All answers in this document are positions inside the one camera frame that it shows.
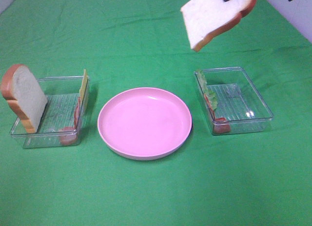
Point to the clear right plastic container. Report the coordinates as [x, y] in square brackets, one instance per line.
[239, 101]

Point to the clear left plastic container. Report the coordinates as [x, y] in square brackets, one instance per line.
[62, 94]

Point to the clear plastic container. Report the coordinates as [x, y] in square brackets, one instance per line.
[62, 94]
[239, 101]

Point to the green tablecloth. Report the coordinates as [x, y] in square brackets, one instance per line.
[256, 179]

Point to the yellow cheese slice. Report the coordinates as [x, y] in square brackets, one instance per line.
[83, 85]

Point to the bacon strip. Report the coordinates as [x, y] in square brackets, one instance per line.
[69, 133]

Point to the green lettuce leaf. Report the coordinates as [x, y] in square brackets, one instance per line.
[209, 95]

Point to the pink round plate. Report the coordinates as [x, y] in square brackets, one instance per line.
[144, 123]

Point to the bread slice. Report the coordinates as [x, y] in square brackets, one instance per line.
[24, 96]
[206, 19]

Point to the pink ham slice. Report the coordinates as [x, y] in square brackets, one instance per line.
[219, 125]

